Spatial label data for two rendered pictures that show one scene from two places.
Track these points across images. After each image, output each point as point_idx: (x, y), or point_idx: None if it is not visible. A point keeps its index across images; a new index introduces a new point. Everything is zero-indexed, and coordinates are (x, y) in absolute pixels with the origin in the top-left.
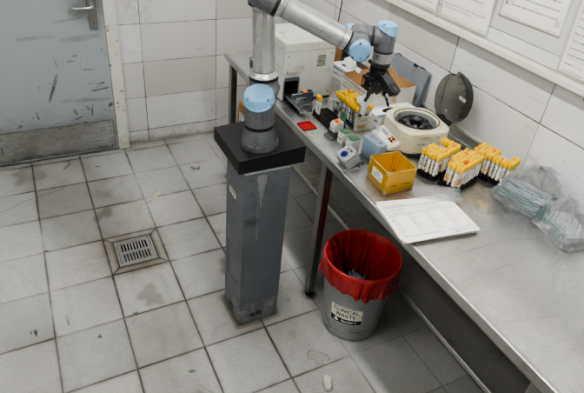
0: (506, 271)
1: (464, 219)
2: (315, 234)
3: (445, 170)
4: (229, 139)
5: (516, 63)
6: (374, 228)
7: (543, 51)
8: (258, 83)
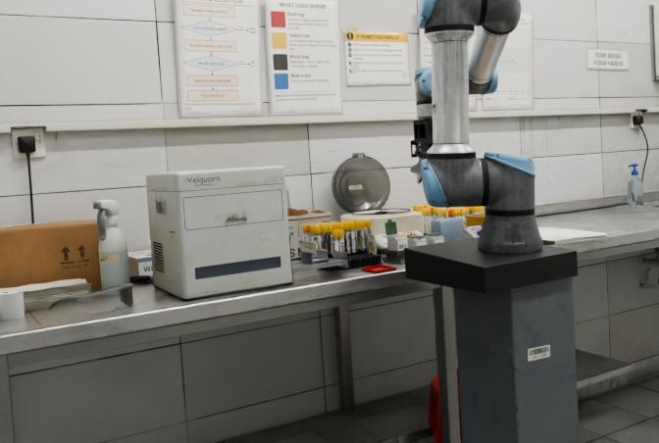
0: (592, 226)
1: None
2: (458, 417)
3: None
4: (516, 258)
5: (395, 119)
6: (358, 429)
7: (403, 102)
8: (487, 152)
